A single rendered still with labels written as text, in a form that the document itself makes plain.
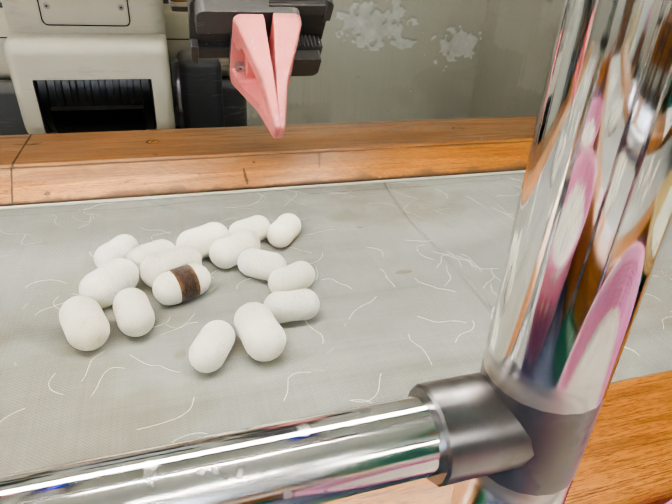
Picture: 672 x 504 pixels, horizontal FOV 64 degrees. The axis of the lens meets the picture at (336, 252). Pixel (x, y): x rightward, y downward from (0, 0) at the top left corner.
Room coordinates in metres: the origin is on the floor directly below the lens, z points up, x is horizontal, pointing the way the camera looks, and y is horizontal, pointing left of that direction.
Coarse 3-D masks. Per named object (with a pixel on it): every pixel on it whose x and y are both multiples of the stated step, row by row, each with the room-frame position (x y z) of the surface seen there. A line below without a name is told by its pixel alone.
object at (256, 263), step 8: (240, 256) 0.29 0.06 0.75; (248, 256) 0.29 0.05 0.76; (256, 256) 0.29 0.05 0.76; (264, 256) 0.29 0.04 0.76; (272, 256) 0.29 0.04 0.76; (280, 256) 0.29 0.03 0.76; (240, 264) 0.29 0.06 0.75; (248, 264) 0.28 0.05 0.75; (256, 264) 0.28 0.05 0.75; (264, 264) 0.28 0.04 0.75; (272, 264) 0.28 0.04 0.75; (280, 264) 0.28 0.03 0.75; (248, 272) 0.28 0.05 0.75; (256, 272) 0.28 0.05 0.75; (264, 272) 0.28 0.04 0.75
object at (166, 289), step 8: (192, 264) 0.27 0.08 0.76; (168, 272) 0.26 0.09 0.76; (200, 272) 0.27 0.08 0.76; (208, 272) 0.27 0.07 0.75; (160, 280) 0.25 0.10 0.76; (168, 280) 0.25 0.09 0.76; (176, 280) 0.25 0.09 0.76; (200, 280) 0.26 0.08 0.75; (208, 280) 0.27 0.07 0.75; (152, 288) 0.25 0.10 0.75; (160, 288) 0.25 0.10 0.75; (168, 288) 0.25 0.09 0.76; (176, 288) 0.25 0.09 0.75; (160, 296) 0.25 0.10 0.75; (168, 296) 0.25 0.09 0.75; (176, 296) 0.25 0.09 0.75; (168, 304) 0.25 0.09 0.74
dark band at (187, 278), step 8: (176, 272) 0.26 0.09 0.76; (184, 272) 0.26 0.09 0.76; (192, 272) 0.26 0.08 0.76; (184, 280) 0.26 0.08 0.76; (192, 280) 0.26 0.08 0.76; (184, 288) 0.25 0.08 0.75; (192, 288) 0.26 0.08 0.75; (200, 288) 0.26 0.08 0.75; (184, 296) 0.25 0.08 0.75; (192, 296) 0.26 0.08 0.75
